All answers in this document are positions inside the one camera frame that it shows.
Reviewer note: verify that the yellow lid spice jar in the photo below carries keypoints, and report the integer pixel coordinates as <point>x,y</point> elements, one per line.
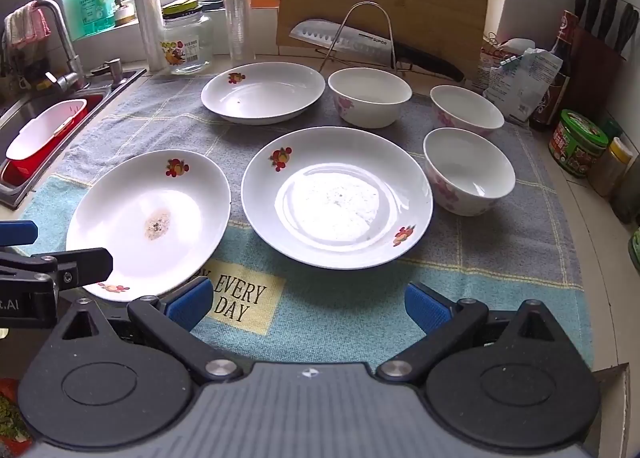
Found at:
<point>607,173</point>

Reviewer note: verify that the cardboard box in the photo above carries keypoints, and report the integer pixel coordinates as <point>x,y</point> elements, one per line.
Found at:
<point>612,413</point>

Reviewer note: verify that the stainless steel sink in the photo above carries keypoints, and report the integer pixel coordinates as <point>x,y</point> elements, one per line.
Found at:
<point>15,113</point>

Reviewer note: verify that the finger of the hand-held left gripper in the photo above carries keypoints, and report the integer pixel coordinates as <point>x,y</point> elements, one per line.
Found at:
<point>80,265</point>
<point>17,232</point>

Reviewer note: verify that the red plastic basin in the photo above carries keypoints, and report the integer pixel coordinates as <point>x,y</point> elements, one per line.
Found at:
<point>37,160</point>

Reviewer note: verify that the white plastic bag roll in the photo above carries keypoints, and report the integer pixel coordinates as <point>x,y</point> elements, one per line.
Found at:
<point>149,18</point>

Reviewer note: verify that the white orange printed bag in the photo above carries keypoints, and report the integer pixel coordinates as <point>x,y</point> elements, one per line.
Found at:
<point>517,45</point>

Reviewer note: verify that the clear glass jar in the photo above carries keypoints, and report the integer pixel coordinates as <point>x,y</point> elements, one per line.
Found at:
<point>187,48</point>

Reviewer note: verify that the metal sink soap dispenser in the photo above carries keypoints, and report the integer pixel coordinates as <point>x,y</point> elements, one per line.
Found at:
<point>115,72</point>

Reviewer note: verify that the red green printed packet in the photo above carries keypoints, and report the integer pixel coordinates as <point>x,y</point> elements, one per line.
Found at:
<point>10,413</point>

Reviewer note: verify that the dark soy sauce bottle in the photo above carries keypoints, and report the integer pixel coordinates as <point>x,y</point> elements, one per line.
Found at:
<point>550,103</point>

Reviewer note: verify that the white printed plastic bag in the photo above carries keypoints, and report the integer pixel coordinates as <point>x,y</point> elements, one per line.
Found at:
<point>525,88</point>

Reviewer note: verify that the pink white dishcloth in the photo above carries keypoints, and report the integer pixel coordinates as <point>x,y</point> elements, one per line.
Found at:
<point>27,25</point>

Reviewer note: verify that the tan binder clip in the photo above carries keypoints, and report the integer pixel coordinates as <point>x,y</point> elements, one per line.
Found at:
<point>492,45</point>

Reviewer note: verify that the small potted plant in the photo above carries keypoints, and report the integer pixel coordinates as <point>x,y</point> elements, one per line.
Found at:
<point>122,13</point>

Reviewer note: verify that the dark knife block with knives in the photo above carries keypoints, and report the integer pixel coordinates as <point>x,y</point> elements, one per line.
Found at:
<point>595,68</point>

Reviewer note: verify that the white fruit print plate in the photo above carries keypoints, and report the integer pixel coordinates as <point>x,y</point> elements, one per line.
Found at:
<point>260,98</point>
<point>150,198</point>
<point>337,173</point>

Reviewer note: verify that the grey blue checked towel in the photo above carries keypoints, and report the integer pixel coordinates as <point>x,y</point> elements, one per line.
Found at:
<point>325,303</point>

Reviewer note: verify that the green container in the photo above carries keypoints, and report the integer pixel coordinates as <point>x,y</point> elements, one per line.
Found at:
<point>635,250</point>

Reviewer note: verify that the dark jar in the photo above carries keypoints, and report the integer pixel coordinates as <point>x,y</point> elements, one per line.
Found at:
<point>627,198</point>

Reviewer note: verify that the metal kitchen faucet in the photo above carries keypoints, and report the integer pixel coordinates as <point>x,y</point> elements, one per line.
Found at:
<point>65,38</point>

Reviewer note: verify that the white pink flower bowl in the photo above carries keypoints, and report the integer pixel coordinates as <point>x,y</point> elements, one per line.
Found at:
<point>467,173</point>
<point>465,103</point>
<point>370,113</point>

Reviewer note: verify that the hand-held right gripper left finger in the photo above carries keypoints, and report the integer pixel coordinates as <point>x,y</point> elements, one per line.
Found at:
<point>192,303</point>

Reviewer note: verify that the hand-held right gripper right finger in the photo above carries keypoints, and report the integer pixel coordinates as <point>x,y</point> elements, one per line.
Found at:
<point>425,308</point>

